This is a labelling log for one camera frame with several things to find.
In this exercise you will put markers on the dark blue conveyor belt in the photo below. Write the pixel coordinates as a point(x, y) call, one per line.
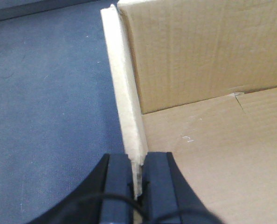
point(58, 113)

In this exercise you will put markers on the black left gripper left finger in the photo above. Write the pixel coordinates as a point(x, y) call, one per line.
point(100, 199)

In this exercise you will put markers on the brown cardboard carton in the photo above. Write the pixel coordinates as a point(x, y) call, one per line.
point(198, 78)

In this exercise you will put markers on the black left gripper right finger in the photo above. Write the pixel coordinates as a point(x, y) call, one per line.
point(167, 197)

